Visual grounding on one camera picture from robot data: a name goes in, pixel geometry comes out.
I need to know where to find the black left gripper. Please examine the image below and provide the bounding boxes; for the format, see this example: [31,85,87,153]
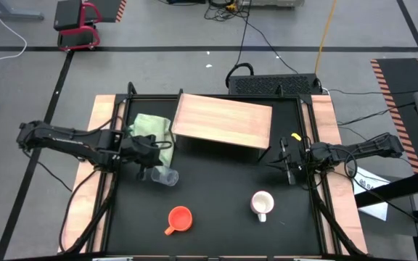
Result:
[120,133,165,182]

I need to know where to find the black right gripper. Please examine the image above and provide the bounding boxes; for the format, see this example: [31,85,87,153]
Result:
[266,136,312,186]

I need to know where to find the clear glass mug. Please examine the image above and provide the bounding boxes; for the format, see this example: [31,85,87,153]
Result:
[149,166,180,187]

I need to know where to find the white grey patterned mug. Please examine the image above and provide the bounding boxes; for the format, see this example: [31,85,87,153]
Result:
[250,190,276,223]

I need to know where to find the orange plastic cup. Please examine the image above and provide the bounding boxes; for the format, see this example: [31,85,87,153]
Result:
[163,205,194,236]

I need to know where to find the wooden shelf with black legs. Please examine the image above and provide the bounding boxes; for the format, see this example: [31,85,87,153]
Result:
[171,93,274,162]

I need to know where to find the pale green cloth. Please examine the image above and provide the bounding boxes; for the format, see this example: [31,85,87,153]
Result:
[128,112,176,176]

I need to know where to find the wooden side board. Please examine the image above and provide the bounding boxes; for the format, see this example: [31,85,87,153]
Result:
[309,94,369,255]
[57,94,126,254]

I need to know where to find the black perforated computer case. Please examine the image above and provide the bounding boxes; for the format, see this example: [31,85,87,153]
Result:
[226,73,323,96]

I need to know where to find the white paper sheet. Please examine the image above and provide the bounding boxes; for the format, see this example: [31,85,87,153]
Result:
[350,165,392,222]

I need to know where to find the black ramp with hazard stripes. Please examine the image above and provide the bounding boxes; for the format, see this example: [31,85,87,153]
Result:
[369,57,418,175]
[99,0,128,23]

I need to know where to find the red black step stool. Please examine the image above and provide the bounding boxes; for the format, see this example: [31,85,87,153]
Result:
[52,0,103,52]

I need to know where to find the grey power strip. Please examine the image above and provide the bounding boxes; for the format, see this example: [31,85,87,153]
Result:
[237,0,305,8]

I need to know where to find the grey metal table foot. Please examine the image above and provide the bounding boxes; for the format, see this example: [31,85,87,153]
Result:
[0,0,45,21]

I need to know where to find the black cable bundle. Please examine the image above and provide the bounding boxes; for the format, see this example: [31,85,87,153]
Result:
[58,168,120,254]
[307,173,368,259]

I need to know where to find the black power cable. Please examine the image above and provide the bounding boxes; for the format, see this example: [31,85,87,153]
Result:
[203,0,300,75]

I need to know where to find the thin yellow cable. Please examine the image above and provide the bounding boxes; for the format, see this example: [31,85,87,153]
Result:
[313,0,339,75]

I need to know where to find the white cable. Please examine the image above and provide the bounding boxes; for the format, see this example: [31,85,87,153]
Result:
[0,0,28,61]

